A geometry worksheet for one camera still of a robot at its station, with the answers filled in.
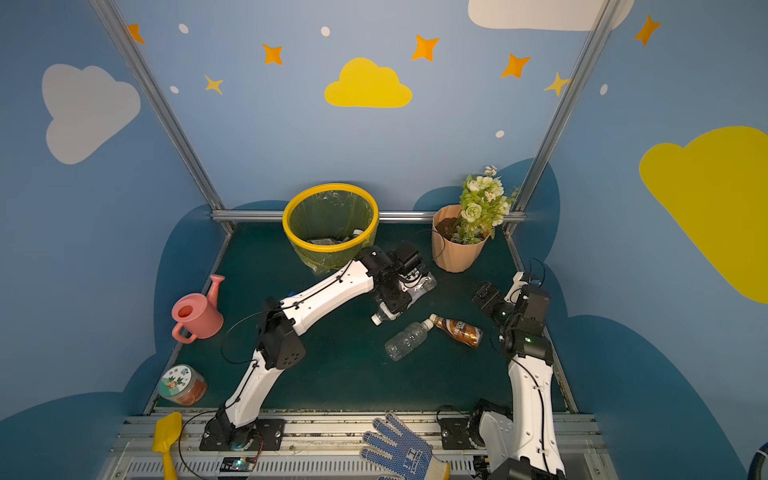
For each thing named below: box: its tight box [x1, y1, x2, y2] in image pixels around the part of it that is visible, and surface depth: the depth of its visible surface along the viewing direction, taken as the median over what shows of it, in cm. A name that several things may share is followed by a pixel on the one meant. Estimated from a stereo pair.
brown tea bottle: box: [429, 313, 483, 348], surface depth 90 cm
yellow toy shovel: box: [152, 412, 183, 480], surface depth 74 cm
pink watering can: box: [172, 274, 226, 344], surface depth 88 cm
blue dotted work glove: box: [360, 412, 451, 480], surface depth 73 cm
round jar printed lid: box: [158, 364, 208, 407], surface depth 76 cm
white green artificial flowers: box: [450, 165, 519, 245], surface depth 94 cm
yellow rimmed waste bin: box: [282, 183, 379, 276], surface depth 93 cm
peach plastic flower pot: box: [432, 204, 490, 273], surface depth 103 cm
